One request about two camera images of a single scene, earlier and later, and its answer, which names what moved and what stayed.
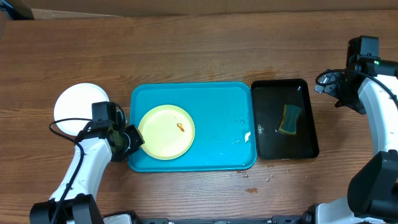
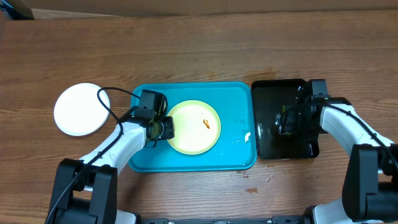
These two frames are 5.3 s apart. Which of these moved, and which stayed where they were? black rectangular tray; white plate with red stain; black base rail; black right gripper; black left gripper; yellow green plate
Moved: yellow green plate; black left gripper; black right gripper
Stayed: black base rail; black rectangular tray; white plate with red stain
